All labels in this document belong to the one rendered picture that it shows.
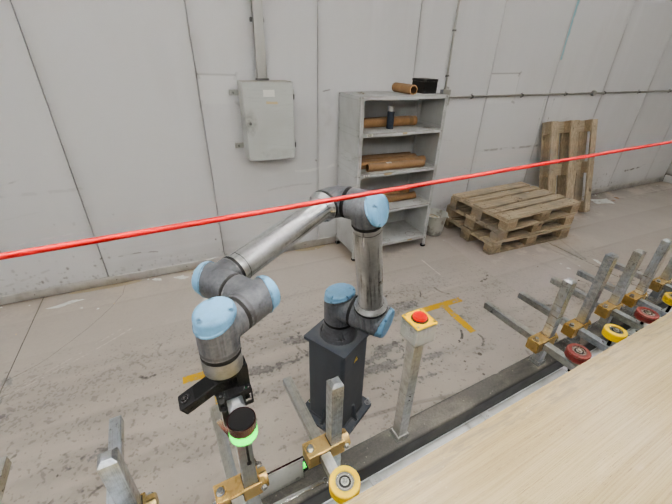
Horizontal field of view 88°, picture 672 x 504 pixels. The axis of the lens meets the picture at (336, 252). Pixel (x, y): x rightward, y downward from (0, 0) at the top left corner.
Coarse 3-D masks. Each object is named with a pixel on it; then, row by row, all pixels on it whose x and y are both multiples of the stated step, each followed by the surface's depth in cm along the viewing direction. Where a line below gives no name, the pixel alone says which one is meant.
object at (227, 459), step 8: (216, 408) 111; (216, 416) 109; (216, 424) 107; (216, 432) 104; (224, 432) 104; (224, 440) 102; (224, 448) 100; (224, 456) 98; (232, 456) 98; (224, 464) 96; (232, 464) 96; (224, 472) 95; (232, 472) 95; (240, 496) 90
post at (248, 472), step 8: (232, 400) 78; (240, 400) 78; (232, 408) 76; (240, 448) 83; (248, 448) 84; (240, 456) 84; (240, 464) 85; (248, 472) 88; (256, 472) 90; (248, 480) 90; (256, 480) 91; (256, 496) 95
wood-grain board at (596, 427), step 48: (576, 384) 118; (624, 384) 118; (480, 432) 102; (528, 432) 102; (576, 432) 103; (624, 432) 103; (384, 480) 90; (432, 480) 90; (480, 480) 90; (528, 480) 91; (576, 480) 91; (624, 480) 91
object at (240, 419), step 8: (240, 408) 76; (248, 408) 76; (232, 416) 74; (240, 416) 74; (248, 416) 74; (232, 424) 73; (240, 424) 73; (248, 424) 73; (248, 456) 84; (248, 464) 86
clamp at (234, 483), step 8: (264, 472) 94; (232, 480) 92; (240, 480) 92; (264, 480) 93; (216, 488) 90; (224, 488) 90; (232, 488) 90; (240, 488) 90; (248, 488) 90; (256, 488) 92; (264, 488) 92; (216, 496) 88; (224, 496) 89; (232, 496) 89; (248, 496) 92
